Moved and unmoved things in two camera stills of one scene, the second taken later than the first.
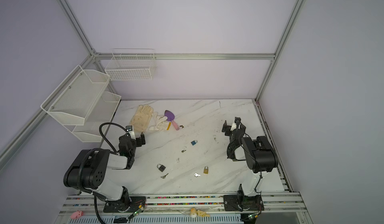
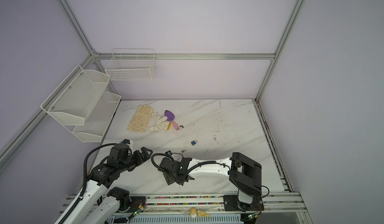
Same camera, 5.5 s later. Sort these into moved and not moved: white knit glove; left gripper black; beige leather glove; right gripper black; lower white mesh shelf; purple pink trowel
Moved: right gripper black; left gripper black
Not moved: beige leather glove; purple pink trowel; white knit glove; lower white mesh shelf
